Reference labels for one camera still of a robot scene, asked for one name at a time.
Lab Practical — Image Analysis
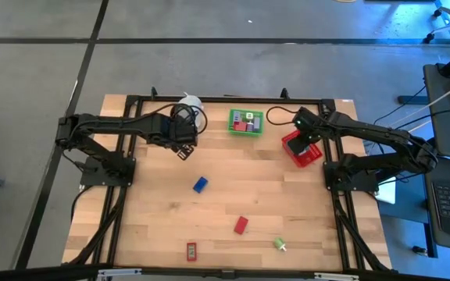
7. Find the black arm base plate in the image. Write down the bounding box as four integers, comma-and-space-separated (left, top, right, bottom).
77, 155, 136, 187
323, 162, 379, 193

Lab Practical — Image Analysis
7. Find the black aluminium table frame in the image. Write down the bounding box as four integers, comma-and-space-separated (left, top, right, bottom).
62, 87, 392, 274

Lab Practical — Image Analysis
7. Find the dark grey desk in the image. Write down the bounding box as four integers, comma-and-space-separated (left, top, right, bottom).
422, 155, 450, 253

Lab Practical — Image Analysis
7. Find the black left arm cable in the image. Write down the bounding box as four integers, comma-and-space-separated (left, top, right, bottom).
146, 101, 209, 136

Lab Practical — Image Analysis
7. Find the black camera mount rail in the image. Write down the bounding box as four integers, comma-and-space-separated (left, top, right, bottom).
0, 264, 450, 281

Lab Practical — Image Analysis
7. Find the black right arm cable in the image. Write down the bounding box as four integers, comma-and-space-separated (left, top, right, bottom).
266, 105, 300, 126

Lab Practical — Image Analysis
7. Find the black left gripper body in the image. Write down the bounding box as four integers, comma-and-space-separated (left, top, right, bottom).
158, 112, 198, 148

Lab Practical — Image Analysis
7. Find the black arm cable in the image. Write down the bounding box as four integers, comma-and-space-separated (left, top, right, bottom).
266, 105, 300, 126
146, 101, 209, 136

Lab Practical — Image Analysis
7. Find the blue box with label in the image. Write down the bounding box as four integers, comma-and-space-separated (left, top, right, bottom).
192, 176, 209, 194

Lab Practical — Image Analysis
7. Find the red plastic basket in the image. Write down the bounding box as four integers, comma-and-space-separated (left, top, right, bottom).
281, 130, 323, 169

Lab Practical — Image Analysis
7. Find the white chair base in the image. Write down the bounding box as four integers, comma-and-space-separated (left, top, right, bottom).
423, 0, 450, 44

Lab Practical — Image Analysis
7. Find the green plastic basket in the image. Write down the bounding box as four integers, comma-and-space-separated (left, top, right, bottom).
227, 108, 266, 137

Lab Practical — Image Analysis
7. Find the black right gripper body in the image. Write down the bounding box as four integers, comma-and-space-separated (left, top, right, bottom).
291, 105, 322, 144

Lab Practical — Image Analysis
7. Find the white cable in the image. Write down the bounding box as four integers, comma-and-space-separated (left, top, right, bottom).
400, 76, 450, 123

